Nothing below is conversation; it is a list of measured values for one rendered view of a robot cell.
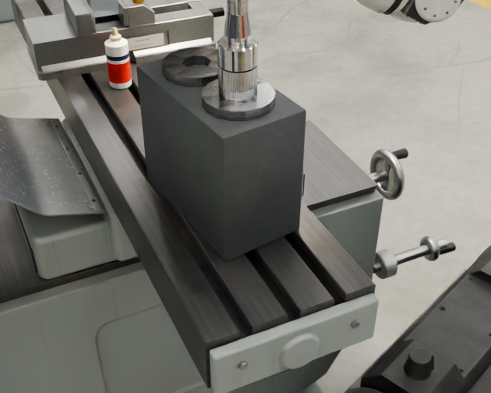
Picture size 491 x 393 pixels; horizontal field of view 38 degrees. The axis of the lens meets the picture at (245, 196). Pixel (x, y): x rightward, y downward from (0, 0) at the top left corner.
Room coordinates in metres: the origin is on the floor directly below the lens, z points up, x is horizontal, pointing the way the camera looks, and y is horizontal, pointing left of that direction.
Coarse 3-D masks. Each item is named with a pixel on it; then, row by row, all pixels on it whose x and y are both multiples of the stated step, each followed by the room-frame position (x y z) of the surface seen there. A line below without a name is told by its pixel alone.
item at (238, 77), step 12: (228, 60) 0.75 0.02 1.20; (240, 60) 0.75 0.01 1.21; (252, 60) 0.75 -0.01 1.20; (228, 72) 0.75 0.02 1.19; (240, 72) 0.75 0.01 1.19; (252, 72) 0.75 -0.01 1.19; (228, 84) 0.75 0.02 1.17; (240, 84) 0.75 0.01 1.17; (252, 84) 0.75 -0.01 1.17; (228, 96) 0.75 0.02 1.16; (240, 96) 0.75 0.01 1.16; (252, 96) 0.76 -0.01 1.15
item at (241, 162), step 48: (192, 48) 0.89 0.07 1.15; (144, 96) 0.85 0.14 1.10; (192, 96) 0.79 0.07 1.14; (144, 144) 0.87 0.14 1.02; (192, 144) 0.75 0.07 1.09; (240, 144) 0.70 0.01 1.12; (288, 144) 0.74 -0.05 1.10; (192, 192) 0.75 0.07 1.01; (240, 192) 0.70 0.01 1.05; (288, 192) 0.74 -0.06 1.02; (240, 240) 0.70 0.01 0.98
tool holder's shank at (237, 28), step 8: (232, 0) 0.76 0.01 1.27; (240, 0) 0.76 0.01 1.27; (248, 0) 0.77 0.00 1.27; (232, 8) 0.76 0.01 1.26; (240, 8) 0.76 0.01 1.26; (248, 8) 0.77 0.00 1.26; (232, 16) 0.76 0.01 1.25; (240, 16) 0.76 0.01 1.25; (248, 16) 0.77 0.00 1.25; (232, 24) 0.76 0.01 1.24; (240, 24) 0.76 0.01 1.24; (248, 24) 0.76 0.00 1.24; (224, 32) 0.77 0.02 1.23; (232, 32) 0.76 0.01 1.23; (240, 32) 0.76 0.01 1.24; (248, 32) 0.76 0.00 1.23; (232, 40) 0.76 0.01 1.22; (240, 40) 0.76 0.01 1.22
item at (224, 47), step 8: (224, 40) 0.77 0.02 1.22; (248, 40) 0.77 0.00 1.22; (256, 40) 0.78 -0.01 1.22; (224, 48) 0.75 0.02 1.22; (232, 48) 0.75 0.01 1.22; (240, 48) 0.75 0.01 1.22; (248, 48) 0.75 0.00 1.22; (256, 48) 0.76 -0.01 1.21; (232, 56) 0.75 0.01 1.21; (240, 56) 0.75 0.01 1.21; (248, 56) 0.75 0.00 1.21
